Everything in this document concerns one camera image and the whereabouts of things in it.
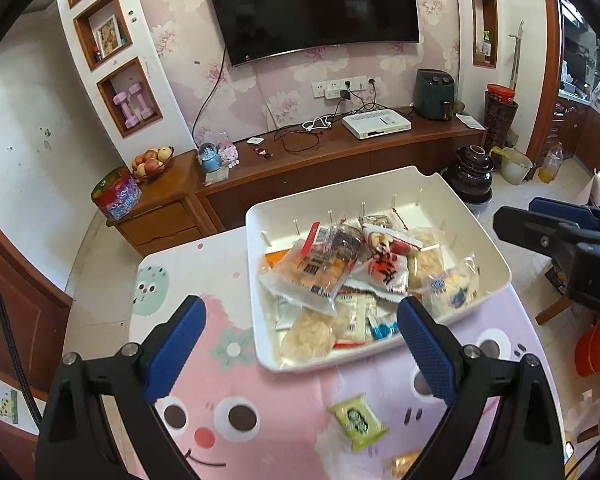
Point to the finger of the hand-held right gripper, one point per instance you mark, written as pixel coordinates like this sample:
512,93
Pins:
535,230
560,206

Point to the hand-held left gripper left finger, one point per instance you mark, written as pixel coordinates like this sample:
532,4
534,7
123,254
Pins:
177,350

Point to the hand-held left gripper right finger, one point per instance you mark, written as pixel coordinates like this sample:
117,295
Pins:
427,355

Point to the white plastic bin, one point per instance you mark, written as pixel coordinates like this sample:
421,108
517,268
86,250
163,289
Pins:
475,240

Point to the pile of mixed snack bags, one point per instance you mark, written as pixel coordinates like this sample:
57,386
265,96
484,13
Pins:
430,265

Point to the orange cracker packet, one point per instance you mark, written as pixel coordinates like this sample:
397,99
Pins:
315,270

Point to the brown snack packet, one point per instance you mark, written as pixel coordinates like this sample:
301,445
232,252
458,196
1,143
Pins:
377,220

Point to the yellow oil bottle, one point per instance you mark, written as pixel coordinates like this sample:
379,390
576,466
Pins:
550,167

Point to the dark printed box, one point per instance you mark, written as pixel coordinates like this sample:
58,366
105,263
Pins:
555,280

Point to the white plastic pitcher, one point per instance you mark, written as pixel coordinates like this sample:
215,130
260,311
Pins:
517,170

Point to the orange plastic stool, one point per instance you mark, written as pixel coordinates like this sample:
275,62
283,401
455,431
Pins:
597,350

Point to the kitchen cabinet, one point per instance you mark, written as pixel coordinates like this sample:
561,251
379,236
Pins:
595,135

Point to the yellow scoop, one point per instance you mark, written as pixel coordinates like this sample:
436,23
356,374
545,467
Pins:
499,152

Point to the brown ceramic jar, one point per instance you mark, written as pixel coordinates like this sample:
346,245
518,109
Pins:
467,175

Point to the green snack packet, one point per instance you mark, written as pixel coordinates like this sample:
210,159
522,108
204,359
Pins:
357,420

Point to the tall basket with red lid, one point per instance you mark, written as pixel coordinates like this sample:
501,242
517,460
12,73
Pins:
500,120

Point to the small orange snack packet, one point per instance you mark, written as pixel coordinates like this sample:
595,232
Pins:
405,465

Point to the red and white snack packet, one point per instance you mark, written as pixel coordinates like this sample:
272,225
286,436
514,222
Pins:
387,240

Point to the white paper sheet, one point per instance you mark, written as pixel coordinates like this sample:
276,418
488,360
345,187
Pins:
470,121

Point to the orange flat packet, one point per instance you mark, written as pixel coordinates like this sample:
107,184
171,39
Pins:
275,257

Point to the brown wooden door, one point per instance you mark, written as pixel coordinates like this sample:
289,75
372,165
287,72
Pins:
25,320

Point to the white pole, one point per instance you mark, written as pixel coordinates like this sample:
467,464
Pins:
516,55

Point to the round red blue tin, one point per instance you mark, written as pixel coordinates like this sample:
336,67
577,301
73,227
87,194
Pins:
116,195

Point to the dark green air fryer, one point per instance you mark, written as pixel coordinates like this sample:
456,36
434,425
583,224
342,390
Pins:
432,95

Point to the small cloth coaster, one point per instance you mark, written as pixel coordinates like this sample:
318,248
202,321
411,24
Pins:
217,177

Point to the green white box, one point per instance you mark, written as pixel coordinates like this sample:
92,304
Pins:
484,44

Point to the bowl of fruit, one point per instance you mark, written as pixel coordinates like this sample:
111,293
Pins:
152,164

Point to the white set-top box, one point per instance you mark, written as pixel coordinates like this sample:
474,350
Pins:
375,124

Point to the blue snow globe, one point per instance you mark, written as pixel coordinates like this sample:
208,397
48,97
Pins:
209,158

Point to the pink toy figure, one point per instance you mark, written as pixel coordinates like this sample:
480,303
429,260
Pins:
229,152

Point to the white shelf unit with niches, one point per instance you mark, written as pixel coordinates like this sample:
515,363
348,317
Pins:
461,20

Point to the small red object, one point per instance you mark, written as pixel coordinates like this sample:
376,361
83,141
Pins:
261,151

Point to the wooden television cabinet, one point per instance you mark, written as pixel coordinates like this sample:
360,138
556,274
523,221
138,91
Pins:
330,160

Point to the small white device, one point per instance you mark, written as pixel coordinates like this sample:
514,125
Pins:
253,140

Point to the black plug adapter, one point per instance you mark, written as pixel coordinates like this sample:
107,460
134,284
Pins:
343,94

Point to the pink dumbbell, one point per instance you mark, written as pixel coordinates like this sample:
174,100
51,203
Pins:
126,110
141,101

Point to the small dark bottle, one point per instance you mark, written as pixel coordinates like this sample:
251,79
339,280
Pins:
97,53

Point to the white wall outlet strip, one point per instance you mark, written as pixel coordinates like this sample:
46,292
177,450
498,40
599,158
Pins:
330,87

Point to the white wall shelf unit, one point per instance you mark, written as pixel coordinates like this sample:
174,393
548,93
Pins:
142,42

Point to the black wall television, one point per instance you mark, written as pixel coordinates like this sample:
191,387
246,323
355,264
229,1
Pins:
310,5

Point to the picture frame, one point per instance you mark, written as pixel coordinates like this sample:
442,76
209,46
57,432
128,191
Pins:
106,35

